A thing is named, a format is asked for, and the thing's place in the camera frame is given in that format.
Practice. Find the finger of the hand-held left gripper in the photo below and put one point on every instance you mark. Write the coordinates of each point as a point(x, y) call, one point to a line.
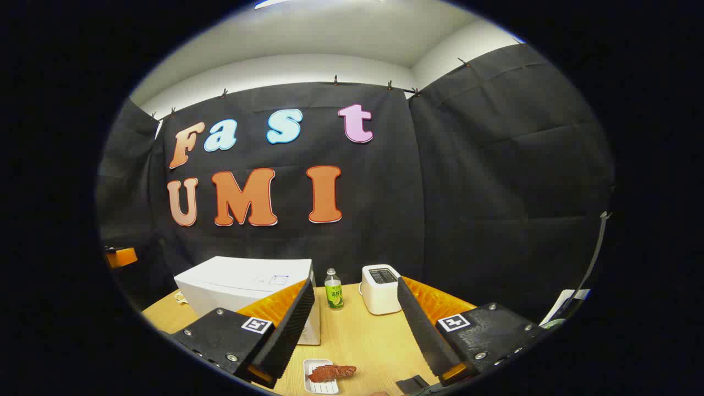
point(124, 257)

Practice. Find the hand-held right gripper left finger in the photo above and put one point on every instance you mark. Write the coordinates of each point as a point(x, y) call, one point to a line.
point(291, 324)

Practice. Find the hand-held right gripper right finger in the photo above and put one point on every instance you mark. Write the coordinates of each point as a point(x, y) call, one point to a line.
point(421, 324)

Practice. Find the red-brown meat piece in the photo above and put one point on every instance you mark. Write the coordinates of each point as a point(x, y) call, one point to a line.
point(330, 373)

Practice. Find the white microwave oven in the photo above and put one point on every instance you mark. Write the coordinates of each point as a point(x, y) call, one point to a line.
point(236, 280)

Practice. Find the white toaster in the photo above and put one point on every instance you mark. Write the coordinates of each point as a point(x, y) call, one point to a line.
point(377, 297)

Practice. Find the green label drink bottle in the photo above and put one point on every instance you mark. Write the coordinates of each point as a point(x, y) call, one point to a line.
point(334, 294)

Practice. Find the black table holder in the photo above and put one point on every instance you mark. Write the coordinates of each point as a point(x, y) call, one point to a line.
point(412, 384)

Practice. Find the white rectangular tray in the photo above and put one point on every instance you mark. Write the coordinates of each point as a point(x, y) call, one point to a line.
point(324, 388)

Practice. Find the black backdrop cloth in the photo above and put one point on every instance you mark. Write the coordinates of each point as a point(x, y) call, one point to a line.
point(385, 220)

